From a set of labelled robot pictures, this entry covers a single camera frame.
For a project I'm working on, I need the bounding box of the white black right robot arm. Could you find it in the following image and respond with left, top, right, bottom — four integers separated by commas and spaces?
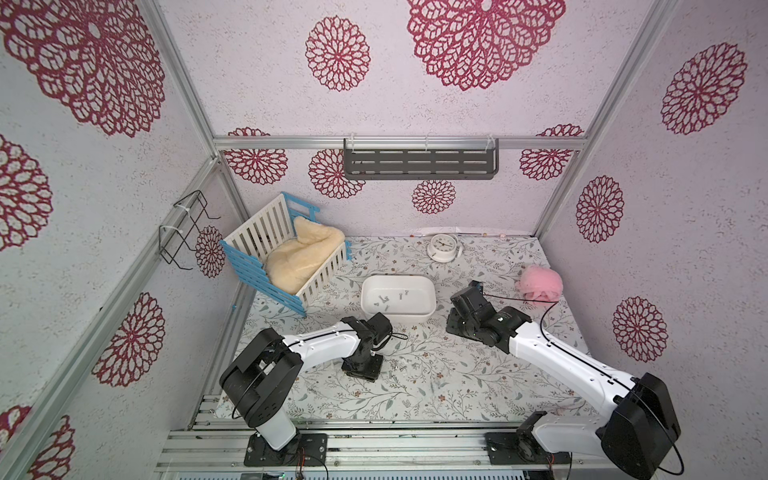
446, 281, 681, 479

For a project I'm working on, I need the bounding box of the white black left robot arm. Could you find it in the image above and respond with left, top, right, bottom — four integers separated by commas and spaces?
219, 313, 394, 451

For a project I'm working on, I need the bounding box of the white storage box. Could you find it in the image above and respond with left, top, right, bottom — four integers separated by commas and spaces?
360, 275, 437, 324

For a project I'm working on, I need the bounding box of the white alarm clock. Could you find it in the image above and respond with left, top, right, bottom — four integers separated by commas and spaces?
426, 233, 463, 264

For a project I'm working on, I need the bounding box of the pink plush toy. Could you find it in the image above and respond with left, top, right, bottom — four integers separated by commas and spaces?
516, 265, 564, 303

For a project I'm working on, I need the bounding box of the cream plush cloth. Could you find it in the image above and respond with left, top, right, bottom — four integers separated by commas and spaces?
265, 216, 345, 294

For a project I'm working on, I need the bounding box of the blue white slatted crate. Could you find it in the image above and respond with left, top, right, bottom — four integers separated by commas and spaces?
220, 192, 351, 316

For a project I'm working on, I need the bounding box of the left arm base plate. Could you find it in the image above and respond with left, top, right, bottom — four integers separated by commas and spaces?
244, 432, 329, 467

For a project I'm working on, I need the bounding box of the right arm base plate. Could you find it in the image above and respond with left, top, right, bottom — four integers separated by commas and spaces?
484, 411, 572, 466

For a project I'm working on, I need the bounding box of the grey wall shelf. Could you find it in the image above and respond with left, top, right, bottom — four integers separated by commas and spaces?
342, 139, 499, 181

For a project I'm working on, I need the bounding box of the aluminium front rail frame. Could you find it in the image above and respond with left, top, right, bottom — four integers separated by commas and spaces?
150, 395, 626, 479

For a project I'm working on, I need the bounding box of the black wire wall rack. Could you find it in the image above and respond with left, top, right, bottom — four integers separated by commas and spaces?
157, 189, 220, 271

